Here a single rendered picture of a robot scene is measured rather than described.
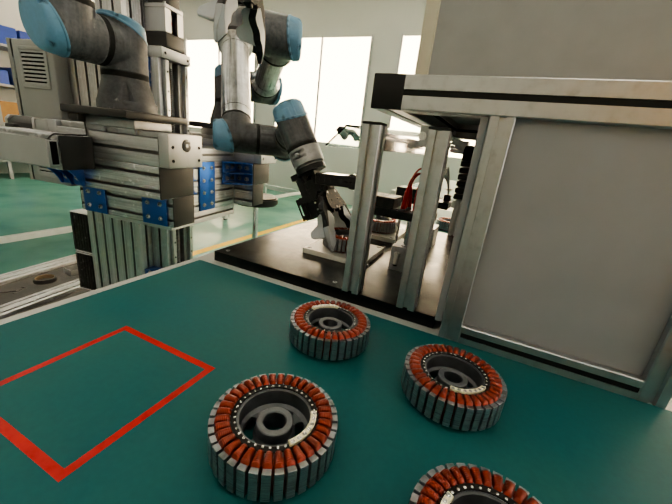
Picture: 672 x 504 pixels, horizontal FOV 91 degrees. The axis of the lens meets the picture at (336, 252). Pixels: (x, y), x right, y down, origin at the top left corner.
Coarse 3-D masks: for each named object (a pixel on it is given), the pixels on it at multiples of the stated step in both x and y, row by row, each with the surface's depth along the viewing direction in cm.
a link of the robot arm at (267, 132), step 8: (264, 128) 82; (272, 128) 83; (264, 136) 82; (272, 136) 82; (264, 144) 82; (272, 144) 83; (280, 144) 81; (264, 152) 84; (272, 152) 84; (280, 152) 85; (280, 160) 90; (288, 160) 91
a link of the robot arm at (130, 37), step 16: (112, 16) 83; (112, 32) 82; (128, 32) 86; (144, 32) 90; (112, 48) 83; (128, 48) 86; (144, 48) 91; (96, 64) 86; (112, 64) 87; (128, 64) 88; (144, 64) 91
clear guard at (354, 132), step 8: (344, 128) 88; (352, 128) 91; (360, 128) 89; (336, 136) 89; (344, 136) 93; (352, 136) 97; (360, 136) 102; (416, 136) 98; (328, 144) 91; (336, 144) 95; (344, 144) 99; (352, 144) 104
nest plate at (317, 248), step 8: (320, 240) 83; (304, 248) 76; (312, 248) 76; (320, 248) 77; (376, 248) 82; (320, 256) 74; (328, 256) 74; (336, 256) 73; (344, 256) 73; (368, 256) 75; (376, 256) 78
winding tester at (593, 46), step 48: (432, 0) 51; (480, 0) 48; (528, 0) 46; (576, 0) 44; (624, 0) 42; (432, 48) 52; (480, 48) 50; (528, 48) 47; (576, 48) 45; (624, 48) 43
